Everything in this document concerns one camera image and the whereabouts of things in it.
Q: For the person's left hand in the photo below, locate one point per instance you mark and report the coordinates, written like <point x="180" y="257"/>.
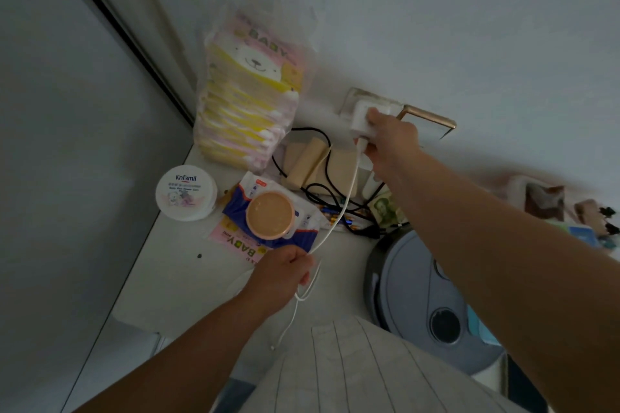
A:
<point x="273" y="279"/>

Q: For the person's right hand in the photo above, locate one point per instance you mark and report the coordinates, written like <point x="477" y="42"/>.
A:
<point x="395" y="144"/>

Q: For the person's right fingers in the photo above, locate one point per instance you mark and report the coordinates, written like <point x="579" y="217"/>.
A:
<point x="375" y="123"/>

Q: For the person's left fingers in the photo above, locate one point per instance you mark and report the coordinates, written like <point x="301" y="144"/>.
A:
<point x="306" y="273"/>

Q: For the white charger plug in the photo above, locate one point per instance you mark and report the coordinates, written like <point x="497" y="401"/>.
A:
<point x="361" y="117"/>

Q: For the person's right forearm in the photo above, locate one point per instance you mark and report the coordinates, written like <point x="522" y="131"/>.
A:
<point x="508" y="262"/>

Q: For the person's left forearm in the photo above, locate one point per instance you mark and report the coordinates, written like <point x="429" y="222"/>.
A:
<point x="189" y="364"/>

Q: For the beige box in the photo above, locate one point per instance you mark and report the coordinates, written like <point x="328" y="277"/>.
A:
<point x="305" y="163"/>
<point x="341" y="170"/>

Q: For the orange round lidded container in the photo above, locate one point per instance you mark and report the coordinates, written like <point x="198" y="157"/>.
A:
<point x="270" y="215"/>

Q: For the pink wipe packet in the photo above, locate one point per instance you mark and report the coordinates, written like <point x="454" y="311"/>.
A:
<point x="232" y="239"/>

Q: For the green banknote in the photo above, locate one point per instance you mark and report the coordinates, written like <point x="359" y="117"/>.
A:
<point x="385" y="210"/>

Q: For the blue and white packet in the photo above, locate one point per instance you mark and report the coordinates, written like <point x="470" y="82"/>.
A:
<point x="237" y="207"/>

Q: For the grey robot vacuum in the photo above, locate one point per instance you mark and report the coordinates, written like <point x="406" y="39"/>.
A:
<point x="411" y="291"/>

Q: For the person's checked white shirt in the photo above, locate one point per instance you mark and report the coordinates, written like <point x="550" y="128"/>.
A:
<point x="368" y="374"/>

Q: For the stack of baby wipe packets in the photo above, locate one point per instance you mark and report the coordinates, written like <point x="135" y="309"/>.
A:
<point x="247" y="103"/>

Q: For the white round cream jar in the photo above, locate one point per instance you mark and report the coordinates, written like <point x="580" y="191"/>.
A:
<point x="186" y="192"/>

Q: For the white box with brown item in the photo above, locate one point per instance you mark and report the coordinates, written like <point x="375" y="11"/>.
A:
<point x="545" y="199"/>

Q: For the gold framed wall socket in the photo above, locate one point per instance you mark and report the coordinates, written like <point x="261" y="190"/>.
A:
<point x="349" y="97"/>

